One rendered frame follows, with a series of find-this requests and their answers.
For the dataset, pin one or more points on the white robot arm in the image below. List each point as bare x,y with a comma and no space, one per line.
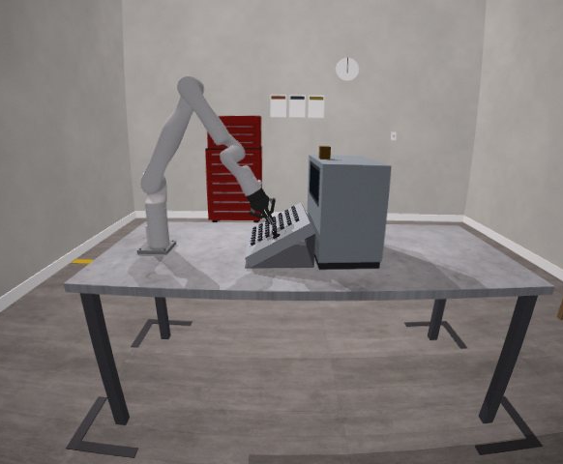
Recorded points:
153,180

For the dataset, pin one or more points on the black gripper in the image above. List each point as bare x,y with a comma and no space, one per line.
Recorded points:
261,204

